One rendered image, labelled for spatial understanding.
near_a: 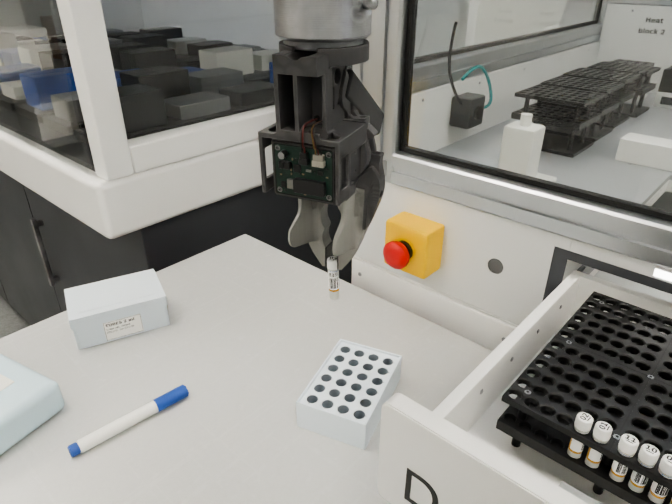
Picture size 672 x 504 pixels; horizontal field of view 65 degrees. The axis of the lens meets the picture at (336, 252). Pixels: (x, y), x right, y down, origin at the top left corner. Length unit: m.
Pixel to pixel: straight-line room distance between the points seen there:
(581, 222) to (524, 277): 0.11
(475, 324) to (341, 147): 0.45
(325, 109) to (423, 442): 0.26
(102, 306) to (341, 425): 0.38
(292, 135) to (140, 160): 0.59
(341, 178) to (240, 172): 0.70
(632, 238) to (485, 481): 0.35
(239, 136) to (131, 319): 0.46
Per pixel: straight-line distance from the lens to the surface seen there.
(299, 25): 0.41
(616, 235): 0.66
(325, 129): 0.42
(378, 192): 0.48
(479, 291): 0.76
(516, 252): 0.71
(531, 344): 0.62
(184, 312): 0.84
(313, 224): 0.51
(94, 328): 0.80
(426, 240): 0.72
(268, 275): 0.91
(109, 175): 0.96
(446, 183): 0.73
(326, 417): 0.61
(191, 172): 1.04
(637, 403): 0.53
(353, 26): 0.42
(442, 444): 0.42
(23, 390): 0.71
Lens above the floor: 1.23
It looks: 29 degrees down
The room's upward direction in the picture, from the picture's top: straight up
